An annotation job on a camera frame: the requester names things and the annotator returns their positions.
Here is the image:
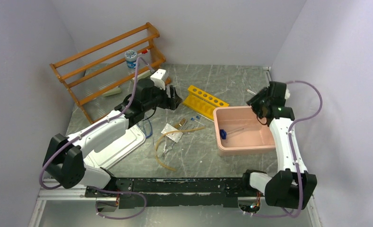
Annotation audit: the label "yellow test tube rack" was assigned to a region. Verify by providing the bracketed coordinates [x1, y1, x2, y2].
[182, 85, 229, 120]

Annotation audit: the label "pink plastic bin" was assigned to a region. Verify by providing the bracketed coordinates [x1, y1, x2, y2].
[213, 106, 275, 156]

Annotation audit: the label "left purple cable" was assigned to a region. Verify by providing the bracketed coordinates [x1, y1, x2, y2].
[38, 56, 156, 191]

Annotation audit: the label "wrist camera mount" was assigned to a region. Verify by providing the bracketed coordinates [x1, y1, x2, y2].
[150, 69, 168, 90]
[284, 88, 291, 100]

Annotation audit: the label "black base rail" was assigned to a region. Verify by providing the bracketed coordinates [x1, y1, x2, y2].
[85, 177, 262, 209]

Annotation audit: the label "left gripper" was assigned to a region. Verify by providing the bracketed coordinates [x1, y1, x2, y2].
[143, 82, 182, 112]

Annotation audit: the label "blue white jar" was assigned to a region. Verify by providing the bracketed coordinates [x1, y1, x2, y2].
[124, 50, 138, 69]

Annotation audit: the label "tan rubber tubing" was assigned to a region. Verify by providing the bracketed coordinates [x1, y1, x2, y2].
[155, 126, 206, 172]

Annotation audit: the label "blue safety goggles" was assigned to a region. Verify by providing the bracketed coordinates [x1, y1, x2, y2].
[137, 119, 153, 139]

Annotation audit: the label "white eraser block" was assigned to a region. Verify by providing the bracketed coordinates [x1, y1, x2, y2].
[131, 70, 152, 82]

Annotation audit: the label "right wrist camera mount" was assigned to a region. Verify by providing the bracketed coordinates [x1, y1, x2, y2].
[284, 88, 291, 100]

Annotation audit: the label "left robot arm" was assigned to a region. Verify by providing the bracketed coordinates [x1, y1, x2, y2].
[39, 78, 182, 197]

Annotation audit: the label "blue base graduated cylinder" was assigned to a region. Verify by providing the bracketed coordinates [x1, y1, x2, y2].
[219, 127, 244, 140]

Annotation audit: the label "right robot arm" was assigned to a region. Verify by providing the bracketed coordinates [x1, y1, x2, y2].
[241, 81, 319, 216]

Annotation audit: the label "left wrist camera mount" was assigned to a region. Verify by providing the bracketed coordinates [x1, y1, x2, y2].
[150, 69, 168, 90]

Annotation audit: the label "white plastic packet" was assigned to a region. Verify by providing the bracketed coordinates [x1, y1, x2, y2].
[161, 123, 183, 143]

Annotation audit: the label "white metal tray lid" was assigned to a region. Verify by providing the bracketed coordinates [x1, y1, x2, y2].
[84, 125, 146, 169]

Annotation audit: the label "blue capped test tube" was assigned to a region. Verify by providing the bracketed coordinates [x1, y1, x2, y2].
[191, 118, 205, 126]

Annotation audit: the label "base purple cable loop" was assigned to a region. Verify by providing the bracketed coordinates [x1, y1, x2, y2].
[95, 192, 149, 220]

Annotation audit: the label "orange wooden shelf rack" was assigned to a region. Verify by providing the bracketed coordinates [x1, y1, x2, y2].
[50, 22, 166, 123]

